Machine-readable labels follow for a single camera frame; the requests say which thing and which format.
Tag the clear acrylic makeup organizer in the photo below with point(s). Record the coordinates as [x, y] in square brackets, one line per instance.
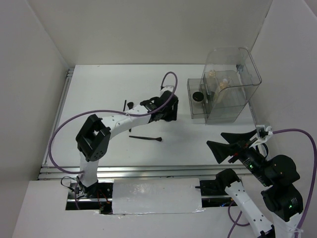
[238, 64]

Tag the cream bottle clear cap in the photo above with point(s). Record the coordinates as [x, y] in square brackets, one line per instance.
[221, 89]

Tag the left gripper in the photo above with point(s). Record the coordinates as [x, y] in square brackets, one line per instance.
[172, 115]

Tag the aluminium front rail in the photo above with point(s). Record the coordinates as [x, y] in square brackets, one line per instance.
[146, 172]

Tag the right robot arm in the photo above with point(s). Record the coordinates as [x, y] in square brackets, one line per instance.
[278, 174]

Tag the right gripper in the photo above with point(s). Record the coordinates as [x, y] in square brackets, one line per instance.
[221, 150]

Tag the black lid cosmetic jar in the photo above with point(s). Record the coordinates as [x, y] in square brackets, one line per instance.
[198, 96]

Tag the aluminium left rail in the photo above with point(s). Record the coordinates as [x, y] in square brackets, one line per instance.
[67, 82]

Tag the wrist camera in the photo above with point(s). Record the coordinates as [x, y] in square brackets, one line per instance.
[169, 88]
[264, 133]

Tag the frosted bottle gold pump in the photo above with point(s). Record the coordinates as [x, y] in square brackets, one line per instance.
[212, 74]

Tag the white cover plate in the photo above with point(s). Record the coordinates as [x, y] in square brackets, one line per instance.
[156, 196]

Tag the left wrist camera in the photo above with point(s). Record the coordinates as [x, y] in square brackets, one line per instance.
[169, 88]

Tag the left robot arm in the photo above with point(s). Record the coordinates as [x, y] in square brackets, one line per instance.
[94, 136]

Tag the black powder brush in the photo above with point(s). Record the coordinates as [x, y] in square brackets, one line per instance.
[130, 105]

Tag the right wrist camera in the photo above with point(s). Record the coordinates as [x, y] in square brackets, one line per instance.
[264, 133]

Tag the clear organizer drawer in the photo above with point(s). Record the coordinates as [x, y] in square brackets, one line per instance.
[197, 110]

